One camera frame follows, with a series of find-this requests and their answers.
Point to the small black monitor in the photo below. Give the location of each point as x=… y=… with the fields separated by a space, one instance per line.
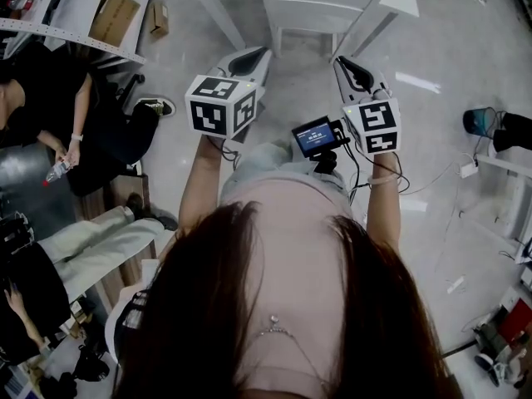
x=313 y=137

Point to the small cardboard box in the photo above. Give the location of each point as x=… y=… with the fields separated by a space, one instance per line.
x=160 y=18

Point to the brown wooden platform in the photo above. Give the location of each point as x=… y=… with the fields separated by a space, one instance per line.
x=122 y=188

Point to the dark mesh waste basket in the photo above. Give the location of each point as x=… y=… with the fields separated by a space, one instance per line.
x=478 y=122

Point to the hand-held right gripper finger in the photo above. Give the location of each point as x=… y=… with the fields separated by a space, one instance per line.
x=351 y=82
x=363 y=79

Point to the white wooden chair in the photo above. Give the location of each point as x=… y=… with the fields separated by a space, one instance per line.
x=316 y=3

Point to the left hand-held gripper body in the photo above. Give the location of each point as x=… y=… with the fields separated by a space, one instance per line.
x=212 y=114

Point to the white metal frame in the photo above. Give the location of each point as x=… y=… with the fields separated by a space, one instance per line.
x=503 y=164

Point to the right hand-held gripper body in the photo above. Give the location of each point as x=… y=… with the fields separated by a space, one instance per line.
x=376 y=119

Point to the person's pink top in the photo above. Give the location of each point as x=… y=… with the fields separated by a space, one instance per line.
x=299 y=264

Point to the clear water bottle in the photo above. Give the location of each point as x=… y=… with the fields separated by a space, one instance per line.
x=58 y=170
x=21 y=3

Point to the person's light jeans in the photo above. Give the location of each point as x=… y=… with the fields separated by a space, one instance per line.
x=257 y=160

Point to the white power adapter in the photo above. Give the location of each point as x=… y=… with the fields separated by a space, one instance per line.
x=467 y=169

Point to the person's left forearm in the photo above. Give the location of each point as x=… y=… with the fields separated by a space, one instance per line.
x=199 y=181

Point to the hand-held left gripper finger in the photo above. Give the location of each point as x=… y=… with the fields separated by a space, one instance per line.
x=251 y=64
x=243 y=57

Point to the person's right forearm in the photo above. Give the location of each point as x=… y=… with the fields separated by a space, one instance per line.
x=382 y=214

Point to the red box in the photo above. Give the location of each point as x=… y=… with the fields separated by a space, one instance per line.
x=517 y=322

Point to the large cardboard box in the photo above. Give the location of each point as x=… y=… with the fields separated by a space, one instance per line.
x=114 y=15

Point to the person's white printed sleeve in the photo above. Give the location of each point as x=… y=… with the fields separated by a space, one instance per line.
x=124 y=318

